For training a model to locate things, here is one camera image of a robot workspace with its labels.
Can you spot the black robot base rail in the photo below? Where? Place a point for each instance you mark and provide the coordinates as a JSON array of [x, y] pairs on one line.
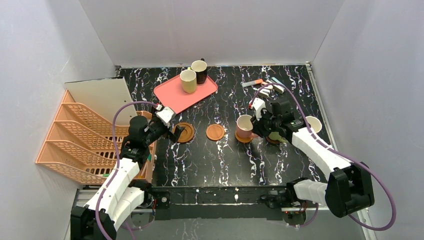
[[185, 202]]

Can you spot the yellow-green mug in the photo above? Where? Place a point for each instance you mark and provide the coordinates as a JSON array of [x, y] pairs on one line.
[[188, 79]]

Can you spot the white board sheet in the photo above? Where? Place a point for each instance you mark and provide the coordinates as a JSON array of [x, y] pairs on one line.
[[105, 96]]

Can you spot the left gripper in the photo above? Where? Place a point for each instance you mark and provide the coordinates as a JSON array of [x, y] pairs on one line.
[[170, 133]]

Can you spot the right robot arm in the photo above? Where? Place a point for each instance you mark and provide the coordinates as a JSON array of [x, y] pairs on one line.
[[349, 186]]

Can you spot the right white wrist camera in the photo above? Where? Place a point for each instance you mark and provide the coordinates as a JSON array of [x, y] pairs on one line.
[[256, 106]]

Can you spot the pink serving tray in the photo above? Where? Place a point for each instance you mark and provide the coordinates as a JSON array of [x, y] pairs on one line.
[[172, 95]]

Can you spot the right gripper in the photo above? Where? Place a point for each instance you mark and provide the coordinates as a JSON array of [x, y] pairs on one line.
[[259, 124]]

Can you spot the black mug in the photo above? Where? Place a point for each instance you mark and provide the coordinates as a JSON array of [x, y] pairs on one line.
[[200, 67]]

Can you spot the brown grooved wooden coaster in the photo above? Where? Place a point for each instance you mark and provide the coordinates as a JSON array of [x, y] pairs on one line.
[[187, 133]]

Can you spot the light wooden coaster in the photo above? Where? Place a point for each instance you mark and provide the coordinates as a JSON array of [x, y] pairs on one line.
[[244, 136]]

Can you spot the plain brown coaster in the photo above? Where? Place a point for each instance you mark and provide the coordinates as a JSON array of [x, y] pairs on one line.
[[215, 132]]

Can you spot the orange white marker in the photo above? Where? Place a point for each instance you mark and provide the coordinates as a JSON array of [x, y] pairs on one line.
[[252, 83]]

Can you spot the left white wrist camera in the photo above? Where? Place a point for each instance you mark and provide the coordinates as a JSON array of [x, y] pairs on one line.
[[166, 115]]

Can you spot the green mug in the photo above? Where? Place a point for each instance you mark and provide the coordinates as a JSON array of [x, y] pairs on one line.
[[276, 136]]

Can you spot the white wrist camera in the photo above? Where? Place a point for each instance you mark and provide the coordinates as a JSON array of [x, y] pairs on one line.
[[256, 106], [166, 115]]

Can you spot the pink mug large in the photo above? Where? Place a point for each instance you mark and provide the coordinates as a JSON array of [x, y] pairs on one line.
[[314, 123]]

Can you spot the orange desk organiser box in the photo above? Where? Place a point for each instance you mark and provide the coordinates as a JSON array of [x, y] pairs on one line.
[[142, 133]]

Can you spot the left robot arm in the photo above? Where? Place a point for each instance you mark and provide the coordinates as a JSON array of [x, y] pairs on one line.
[[122, 179]]

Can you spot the dark brown wooden coaster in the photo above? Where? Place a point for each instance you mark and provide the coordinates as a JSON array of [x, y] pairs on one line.
[[275, 142]]

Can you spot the orange file rack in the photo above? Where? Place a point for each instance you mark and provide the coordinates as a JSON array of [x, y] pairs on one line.
[[79, 144]]

